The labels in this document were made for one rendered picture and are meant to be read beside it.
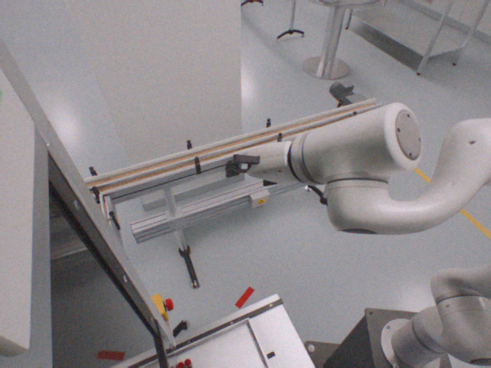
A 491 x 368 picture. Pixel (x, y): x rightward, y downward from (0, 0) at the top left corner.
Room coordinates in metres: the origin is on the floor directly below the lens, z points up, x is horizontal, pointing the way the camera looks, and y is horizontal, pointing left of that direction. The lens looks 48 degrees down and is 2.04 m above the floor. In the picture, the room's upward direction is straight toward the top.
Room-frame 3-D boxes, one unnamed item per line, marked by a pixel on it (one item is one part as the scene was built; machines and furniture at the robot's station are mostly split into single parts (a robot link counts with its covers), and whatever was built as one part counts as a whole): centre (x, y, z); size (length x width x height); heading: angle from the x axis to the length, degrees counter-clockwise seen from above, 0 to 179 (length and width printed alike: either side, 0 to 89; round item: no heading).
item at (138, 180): (1.24, 0.05, 0.92); 1.90 x 0.16 x 0.16; 114
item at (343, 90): (1.78, -0.68, 0.90); 0.28 x 0.12 x 0.14; 24
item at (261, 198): (1.24, -0.10, 0.50); 0.12 x 0.05 x 0.09; 114
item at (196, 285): (1.08, 0.42, 0.07); 0.50 x 0.08 x 0.14; 24
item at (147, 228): (1.30, -0.09, 0.49); 1.60 x 0.08 x 0.12; 114
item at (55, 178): (0.25, 0.22, 1.40); 0.04 x 0.01 x 0.80; 24
